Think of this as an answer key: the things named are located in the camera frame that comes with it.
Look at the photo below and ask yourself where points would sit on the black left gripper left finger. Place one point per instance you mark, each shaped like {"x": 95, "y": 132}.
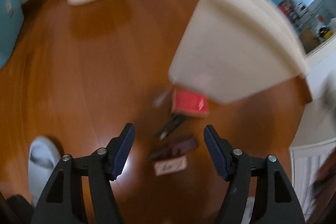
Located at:
{"x": 63, "y": 201}

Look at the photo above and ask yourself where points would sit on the white floral cigarette box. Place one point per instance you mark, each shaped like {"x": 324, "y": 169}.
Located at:
{"x": 170, "y": 166}

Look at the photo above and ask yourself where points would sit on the teal storage box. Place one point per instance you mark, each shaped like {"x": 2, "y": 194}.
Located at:
{"x": 11, "y": 22}

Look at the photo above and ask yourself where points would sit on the dark maroon box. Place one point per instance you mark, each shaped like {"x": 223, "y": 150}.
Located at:
{"x": 173, "y": 149}

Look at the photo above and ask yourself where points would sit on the red cigarette pack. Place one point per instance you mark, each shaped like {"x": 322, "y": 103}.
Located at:
{"x": 189, "y": 103}

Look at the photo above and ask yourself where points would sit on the grey slipper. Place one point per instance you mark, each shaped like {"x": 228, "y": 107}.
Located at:
{"x": 43, "y": 157}

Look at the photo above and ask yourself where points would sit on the black pen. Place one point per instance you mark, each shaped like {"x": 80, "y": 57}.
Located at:
{"x": 171, "y": 125}

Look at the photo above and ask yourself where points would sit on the white square trash bin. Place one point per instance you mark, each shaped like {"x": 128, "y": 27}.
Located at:
{"x": 233, "y": 49}

